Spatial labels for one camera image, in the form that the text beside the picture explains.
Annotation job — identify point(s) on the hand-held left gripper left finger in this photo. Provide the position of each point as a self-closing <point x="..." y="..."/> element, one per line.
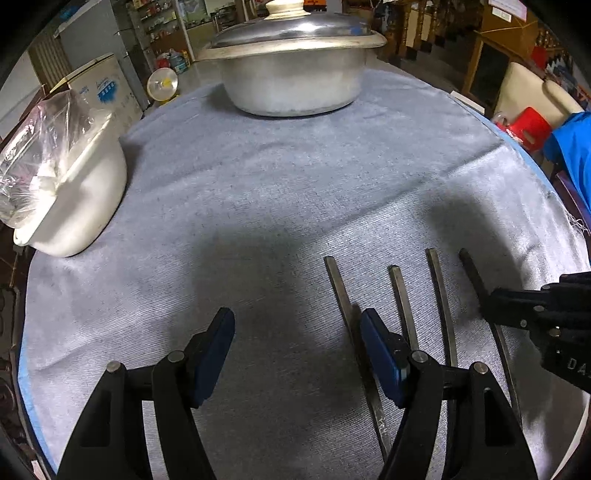
<point x="212" y="355"/>

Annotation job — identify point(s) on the grey tablecloth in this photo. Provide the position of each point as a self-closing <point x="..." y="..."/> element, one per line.
<point x="231" y="194"/>

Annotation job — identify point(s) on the red plastic stool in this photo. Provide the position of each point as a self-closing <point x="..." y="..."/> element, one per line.
<point x="526" y="127"/>

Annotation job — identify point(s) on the aluminium pot lid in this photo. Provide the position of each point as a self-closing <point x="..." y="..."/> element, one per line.
<point x="295" y="32"/>

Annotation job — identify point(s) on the dark metal chopstick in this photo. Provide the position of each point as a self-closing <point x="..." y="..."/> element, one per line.
<point x="471" y="272"/>
<point x="339" y="295"/>

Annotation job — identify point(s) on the shelf with goods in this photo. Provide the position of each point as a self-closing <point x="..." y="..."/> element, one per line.
<point x="157" y="23"/>

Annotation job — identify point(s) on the grey refrigerator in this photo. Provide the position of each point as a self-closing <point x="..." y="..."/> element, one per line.
<point x="92" y="32"/>

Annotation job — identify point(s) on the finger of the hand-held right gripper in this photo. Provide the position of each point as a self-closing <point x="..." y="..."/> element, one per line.
<point x="517" y="304"/>

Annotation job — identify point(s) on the blue cloth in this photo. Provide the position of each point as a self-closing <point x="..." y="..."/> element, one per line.
<point x="570" y="152"/>

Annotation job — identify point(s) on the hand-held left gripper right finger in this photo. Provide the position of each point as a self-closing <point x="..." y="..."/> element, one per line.
<point x="381" y="355"/>

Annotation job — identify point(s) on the blue table cover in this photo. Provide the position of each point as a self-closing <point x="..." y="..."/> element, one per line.
<point x="27" y="397"/>

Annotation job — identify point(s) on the white chest freezer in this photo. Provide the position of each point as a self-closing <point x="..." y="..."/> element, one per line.
<point x="101" y="87"/>

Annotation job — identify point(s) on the small round fan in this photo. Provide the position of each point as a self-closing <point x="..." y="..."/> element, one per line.
<point x="162" y="85"/>

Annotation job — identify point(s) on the wooden stair railing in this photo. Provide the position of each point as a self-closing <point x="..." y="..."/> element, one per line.
<point x="429" y="27"/>

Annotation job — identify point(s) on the cream chair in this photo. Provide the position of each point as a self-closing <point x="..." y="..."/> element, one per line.
<point x="531" y="92"/>

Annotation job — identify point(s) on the white basin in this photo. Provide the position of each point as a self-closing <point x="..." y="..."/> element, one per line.
<point x="87" y="198"/>

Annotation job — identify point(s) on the blue water jug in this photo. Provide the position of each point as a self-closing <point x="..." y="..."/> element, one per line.
<point x="179" y="62"/>

